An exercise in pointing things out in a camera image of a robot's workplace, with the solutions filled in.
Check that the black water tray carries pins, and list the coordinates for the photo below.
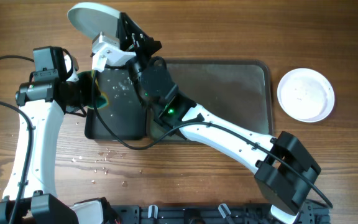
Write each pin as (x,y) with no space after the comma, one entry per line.
(124,114)

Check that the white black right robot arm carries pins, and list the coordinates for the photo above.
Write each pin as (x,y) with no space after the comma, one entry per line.
(283,169)

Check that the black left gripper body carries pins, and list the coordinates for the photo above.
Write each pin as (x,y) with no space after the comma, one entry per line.
(83,96)

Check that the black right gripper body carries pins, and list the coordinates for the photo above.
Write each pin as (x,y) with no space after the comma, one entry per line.
(143,50)

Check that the white plate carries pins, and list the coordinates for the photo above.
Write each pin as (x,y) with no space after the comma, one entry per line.
(306,95)

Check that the pale blue plate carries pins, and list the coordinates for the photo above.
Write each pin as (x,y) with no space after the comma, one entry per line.
(91,18)

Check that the green yellow sponge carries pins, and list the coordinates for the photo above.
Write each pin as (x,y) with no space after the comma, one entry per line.
(101,99)

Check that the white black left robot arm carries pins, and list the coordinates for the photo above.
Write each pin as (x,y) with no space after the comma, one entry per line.
(30,196)

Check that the brown serving tray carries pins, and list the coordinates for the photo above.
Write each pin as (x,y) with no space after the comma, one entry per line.
(238,91)

